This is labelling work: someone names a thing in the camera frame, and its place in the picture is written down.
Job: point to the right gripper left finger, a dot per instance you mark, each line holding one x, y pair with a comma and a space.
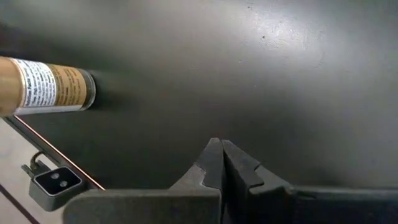
155, 205

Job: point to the black table edge frame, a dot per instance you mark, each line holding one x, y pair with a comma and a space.
43, 147

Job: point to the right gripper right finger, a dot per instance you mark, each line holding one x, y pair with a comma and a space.
295, 207

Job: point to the brown-capped spice jar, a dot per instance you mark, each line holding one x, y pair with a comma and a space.
62, 87

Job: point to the grey table-edge camera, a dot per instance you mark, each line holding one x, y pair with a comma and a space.
57, 183

